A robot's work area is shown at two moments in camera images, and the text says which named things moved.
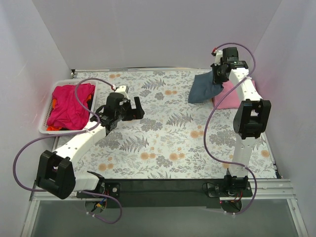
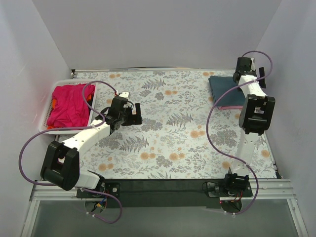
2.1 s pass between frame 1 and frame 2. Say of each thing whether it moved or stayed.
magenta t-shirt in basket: stayed
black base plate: stayed
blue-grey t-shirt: moved
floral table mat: stayed
